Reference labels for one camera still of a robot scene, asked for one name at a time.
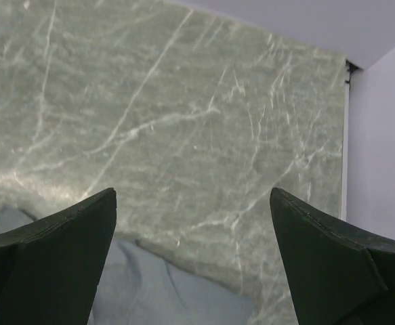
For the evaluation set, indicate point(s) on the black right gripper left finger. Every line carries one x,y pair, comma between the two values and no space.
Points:
50,269

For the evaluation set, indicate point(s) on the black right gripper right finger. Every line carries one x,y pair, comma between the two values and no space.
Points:
337,273

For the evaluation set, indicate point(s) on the grey button-up shirt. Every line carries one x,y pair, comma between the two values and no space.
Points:
138,287

